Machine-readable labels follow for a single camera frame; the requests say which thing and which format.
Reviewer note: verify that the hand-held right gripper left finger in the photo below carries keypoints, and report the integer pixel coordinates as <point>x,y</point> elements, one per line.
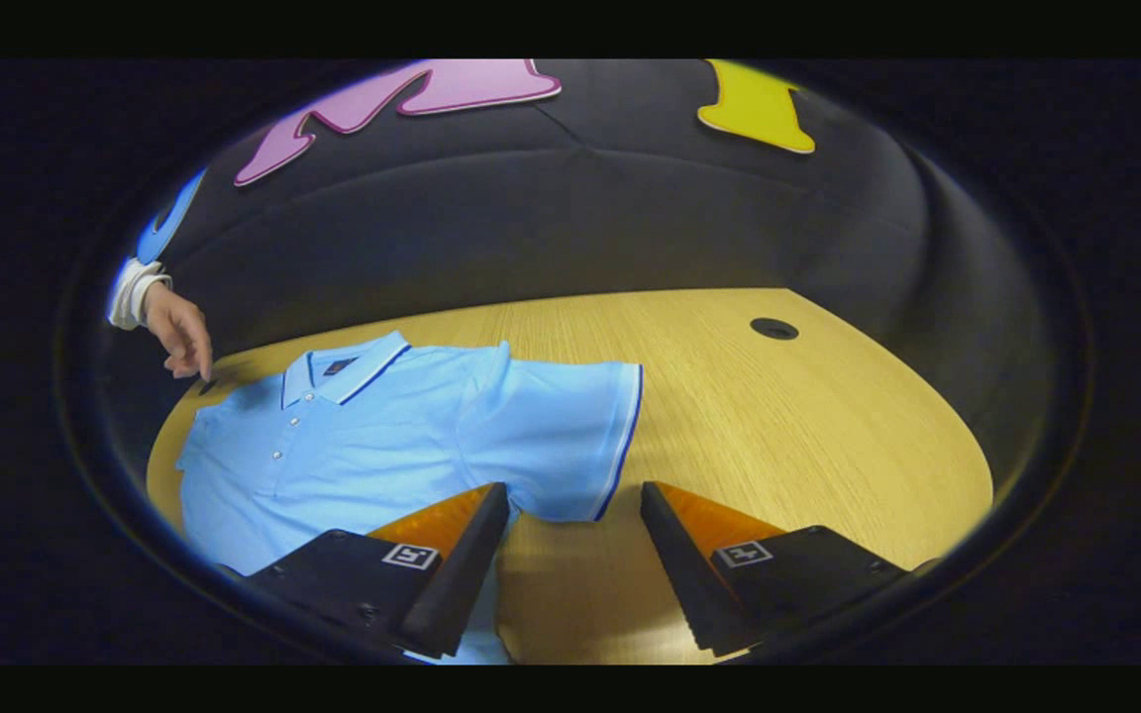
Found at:
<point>457,584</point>

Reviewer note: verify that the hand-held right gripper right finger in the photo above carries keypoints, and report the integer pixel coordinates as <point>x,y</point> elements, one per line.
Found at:
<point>684,574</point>

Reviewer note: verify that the light blue polo T-shirt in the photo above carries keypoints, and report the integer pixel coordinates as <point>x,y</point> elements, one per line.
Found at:
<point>382,446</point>

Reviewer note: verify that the black backdrop cloth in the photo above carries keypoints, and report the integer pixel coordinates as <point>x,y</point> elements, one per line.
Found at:
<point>580,218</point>

